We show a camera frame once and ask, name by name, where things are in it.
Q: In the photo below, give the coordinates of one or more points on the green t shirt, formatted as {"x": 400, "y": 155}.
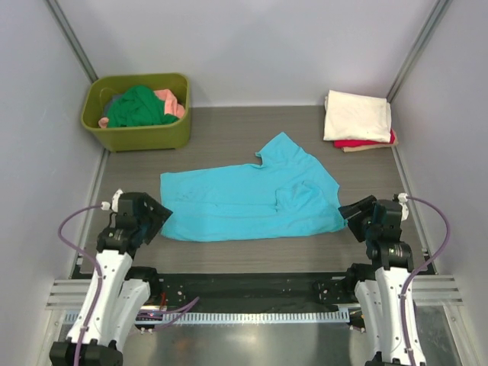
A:
{"x": 137, "y": 110}

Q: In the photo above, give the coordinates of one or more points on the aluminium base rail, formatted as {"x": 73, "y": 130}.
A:
{"x": 428, "y": 290}

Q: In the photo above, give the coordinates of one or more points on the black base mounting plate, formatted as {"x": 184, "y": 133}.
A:
{"x": 258, "y": 292}

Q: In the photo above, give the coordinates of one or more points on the right aluminium frame post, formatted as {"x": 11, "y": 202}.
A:
{"x": 429, "y": 27}

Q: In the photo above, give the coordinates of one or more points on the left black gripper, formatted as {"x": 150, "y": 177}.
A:
{"x": 158, "y": 215}

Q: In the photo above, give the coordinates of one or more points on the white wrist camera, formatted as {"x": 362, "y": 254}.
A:
{"x": 112, "y": 205}
{"x": 402, "y": 199}

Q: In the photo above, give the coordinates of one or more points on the salmon pink t shirt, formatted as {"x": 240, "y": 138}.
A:
{"x": 171, "y": 103}

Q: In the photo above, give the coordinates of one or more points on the folded red t shirt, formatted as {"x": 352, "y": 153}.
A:
{"x": 342, "y": 143}

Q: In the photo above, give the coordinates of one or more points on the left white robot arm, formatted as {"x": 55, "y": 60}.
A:
{"x": 118, "y": 289}

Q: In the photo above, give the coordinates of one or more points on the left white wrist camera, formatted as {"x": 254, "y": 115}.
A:
{"x": 112, "y": 205}

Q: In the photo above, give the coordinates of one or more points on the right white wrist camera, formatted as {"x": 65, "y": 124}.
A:
{"x": 402, "y": 199}

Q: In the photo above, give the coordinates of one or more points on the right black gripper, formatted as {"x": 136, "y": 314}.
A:
{"x": 367, "y": 205}

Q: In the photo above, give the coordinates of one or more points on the white slotted cable duct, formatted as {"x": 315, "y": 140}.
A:
{"x": 192, "y": 319}

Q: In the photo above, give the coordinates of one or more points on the aluminium frame post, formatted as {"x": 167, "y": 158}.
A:
{"x": 429, "y": 27}
{"x": 73, "y": 42}

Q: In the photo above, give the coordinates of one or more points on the folded tan t shirt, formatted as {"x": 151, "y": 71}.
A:
{"x": 353, "y": 149}

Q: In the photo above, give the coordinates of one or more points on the olive green plastic bin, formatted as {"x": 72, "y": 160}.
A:
{"x": 169, "y": 136}

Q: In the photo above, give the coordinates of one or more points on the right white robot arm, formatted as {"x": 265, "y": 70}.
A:
{"x": 384, "y": 287}

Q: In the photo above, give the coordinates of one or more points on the left aluminium frame post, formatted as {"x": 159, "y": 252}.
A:
{"x": 73, "y": 42}

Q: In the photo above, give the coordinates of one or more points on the light blue t shirt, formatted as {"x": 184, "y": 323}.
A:
{"x": 288, "y": 194}

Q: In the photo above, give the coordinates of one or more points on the folded cream t shirt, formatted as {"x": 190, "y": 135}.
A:
{"x": 356, "y": 117}

